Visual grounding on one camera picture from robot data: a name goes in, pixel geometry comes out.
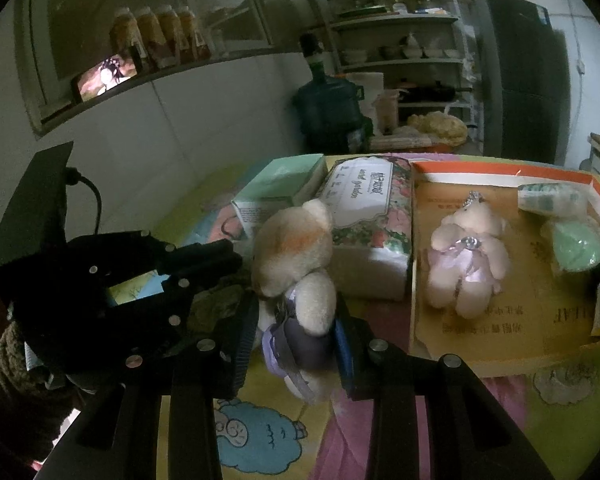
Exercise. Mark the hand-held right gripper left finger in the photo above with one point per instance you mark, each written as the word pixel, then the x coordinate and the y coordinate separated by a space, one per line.
pixel 245 345

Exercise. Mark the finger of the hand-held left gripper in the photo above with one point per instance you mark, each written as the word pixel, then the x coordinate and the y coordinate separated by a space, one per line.
pixel 180 330
pixel 205 260

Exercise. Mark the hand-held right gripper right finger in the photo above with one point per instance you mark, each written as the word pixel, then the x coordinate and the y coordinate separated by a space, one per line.
pixel 344 357

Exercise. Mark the olive dark cloth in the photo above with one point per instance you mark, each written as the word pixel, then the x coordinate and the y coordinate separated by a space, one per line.
pixel 215 306

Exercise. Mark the beige teddy bear dark skirt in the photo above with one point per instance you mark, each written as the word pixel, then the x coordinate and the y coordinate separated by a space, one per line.
pixel 285 250

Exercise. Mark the orange-rimmed cardboard box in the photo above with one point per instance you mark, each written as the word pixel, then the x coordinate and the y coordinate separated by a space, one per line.
pixel 510 330

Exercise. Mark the green soft ball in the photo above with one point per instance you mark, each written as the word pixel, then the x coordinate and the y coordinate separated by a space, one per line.
pixel 577 247

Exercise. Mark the person's left forearm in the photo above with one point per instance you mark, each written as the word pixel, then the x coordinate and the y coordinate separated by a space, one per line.
pixel 20 405

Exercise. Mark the green tissue box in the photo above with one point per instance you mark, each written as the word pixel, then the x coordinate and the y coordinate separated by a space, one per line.
pixel 280 180

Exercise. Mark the floral tissue pack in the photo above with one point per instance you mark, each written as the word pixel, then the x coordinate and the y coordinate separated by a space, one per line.
pixel 365 210

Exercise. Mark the blue water jug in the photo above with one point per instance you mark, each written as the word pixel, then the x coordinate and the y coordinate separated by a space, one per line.
pixel 330 110

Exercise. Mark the smartphone with lit screen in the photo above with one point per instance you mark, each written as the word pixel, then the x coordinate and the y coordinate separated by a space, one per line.
pixel 105 76

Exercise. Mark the black water pump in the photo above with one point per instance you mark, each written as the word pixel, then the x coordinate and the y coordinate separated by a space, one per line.
pixel 312 55

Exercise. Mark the pink plastic container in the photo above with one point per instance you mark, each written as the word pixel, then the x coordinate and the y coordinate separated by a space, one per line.
pixel 386 112

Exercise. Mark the white paper bag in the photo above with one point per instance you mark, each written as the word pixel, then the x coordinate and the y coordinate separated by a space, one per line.
pixel 367 86

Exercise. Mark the pale yellow bundle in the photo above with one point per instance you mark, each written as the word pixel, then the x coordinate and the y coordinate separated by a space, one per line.
pixel 437 127

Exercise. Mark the black frying pan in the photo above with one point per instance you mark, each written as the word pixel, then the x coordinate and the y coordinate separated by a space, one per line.
pixel 430 94

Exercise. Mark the white storage shelf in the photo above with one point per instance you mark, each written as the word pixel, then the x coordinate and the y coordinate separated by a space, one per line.
pixel 395 20

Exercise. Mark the dark refrigerator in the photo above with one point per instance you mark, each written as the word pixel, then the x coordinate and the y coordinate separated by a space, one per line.
pixel 522 75

